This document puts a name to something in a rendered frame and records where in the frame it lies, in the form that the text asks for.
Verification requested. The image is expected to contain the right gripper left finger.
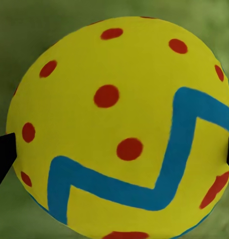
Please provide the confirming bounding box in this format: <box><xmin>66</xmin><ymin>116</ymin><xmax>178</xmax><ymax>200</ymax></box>
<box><xmin>0</xmin><ymin>133</ymin><xmax>17</xmax><ymax>184</ymax></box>

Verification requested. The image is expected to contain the easter egg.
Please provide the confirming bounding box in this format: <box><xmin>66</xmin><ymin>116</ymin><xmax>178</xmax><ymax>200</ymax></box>
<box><xmin>6</xmin><ymin>16</ymin><xmax>229</xmax><ymax>239</ymax></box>

